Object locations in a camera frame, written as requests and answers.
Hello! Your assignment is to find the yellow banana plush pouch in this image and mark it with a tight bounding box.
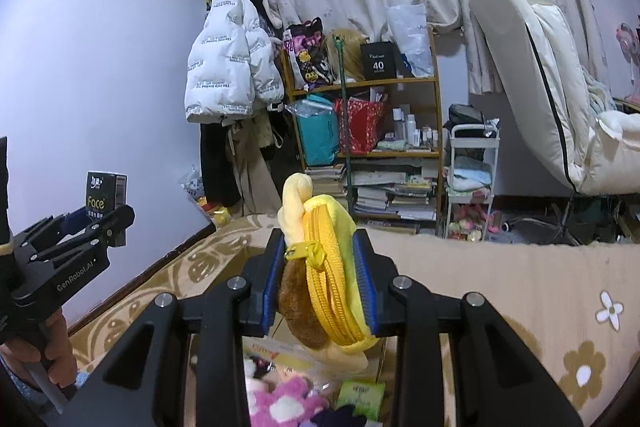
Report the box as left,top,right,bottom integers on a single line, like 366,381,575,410
278,173,378,374

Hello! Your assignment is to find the person's left hand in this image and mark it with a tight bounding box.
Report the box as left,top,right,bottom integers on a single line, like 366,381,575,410
1,309,77,388

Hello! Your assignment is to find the green pole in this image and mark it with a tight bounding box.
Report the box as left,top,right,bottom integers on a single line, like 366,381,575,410
334,37,354,216

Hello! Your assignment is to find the pink white flower plush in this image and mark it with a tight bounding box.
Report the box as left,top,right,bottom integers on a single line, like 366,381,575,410
244,358,329,427

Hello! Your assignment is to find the cardboard box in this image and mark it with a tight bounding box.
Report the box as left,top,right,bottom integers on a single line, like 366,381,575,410
242,313,386,385

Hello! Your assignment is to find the wooden bookshelf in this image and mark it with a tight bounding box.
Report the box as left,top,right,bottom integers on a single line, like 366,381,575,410
281,20,444,229

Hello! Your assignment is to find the beige patterned carpet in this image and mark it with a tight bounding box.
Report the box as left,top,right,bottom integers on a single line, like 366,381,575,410
72,215,639,426

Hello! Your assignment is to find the white plastic bag on shelf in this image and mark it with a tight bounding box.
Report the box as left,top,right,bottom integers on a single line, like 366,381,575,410
387,4,434,77

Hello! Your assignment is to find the cream folded mattress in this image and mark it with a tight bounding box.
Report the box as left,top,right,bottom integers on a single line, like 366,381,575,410
470,0,639,196

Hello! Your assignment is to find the stack of books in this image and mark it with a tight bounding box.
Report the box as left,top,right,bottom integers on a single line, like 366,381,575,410
305,164,348,207

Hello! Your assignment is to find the beige trench coat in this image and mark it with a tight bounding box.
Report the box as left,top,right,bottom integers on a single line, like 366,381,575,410
228,119,281,217

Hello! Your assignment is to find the white puffer jacket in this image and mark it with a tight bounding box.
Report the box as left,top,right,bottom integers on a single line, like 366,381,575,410
184,0,284,124

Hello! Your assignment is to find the colourful cartoon bag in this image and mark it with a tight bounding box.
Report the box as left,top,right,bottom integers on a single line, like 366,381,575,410
283,17,333,91

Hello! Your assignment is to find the black box with 40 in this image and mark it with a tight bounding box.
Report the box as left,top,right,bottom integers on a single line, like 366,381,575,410
360,41,397,80

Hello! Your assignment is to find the blonde wig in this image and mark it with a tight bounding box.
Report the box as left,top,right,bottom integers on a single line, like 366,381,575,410
323,28,369,82

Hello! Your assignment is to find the dark navy plush toy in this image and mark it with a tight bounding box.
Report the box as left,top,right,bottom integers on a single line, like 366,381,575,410
310,404,368,427

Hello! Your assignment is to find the black Face tissue pack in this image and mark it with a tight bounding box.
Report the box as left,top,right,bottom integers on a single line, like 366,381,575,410
86,171,127,221

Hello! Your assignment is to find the teal shopping bag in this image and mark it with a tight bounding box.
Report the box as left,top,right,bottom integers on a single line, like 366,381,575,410
293,94,340,167

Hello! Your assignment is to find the white rolling cart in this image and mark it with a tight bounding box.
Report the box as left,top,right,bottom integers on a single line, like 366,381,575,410
444,119,500,242

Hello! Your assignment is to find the red gift bag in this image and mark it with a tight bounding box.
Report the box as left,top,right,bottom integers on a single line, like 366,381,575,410
348,98,385,154

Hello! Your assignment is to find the bag of toys on floor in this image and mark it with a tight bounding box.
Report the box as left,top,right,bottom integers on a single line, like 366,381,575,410
182,166,234,228

